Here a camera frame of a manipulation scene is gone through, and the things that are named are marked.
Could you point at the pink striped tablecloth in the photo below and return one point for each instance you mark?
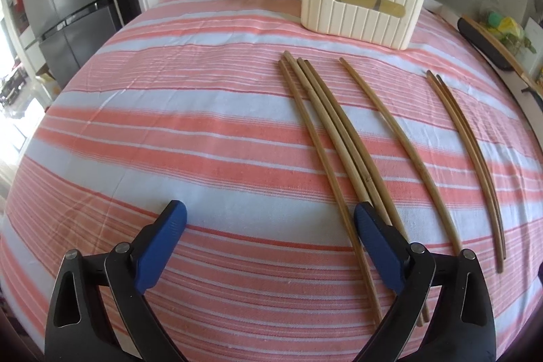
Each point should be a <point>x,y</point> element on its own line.
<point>187,103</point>

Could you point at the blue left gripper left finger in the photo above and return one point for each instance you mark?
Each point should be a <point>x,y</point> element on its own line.
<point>78,327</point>

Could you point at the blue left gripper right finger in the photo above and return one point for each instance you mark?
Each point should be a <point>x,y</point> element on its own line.
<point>462,326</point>

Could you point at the plastic bag with produce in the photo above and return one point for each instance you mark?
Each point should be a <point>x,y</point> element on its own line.
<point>504,28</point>

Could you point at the wooden cutting board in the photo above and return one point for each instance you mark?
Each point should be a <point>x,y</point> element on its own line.
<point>494,51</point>

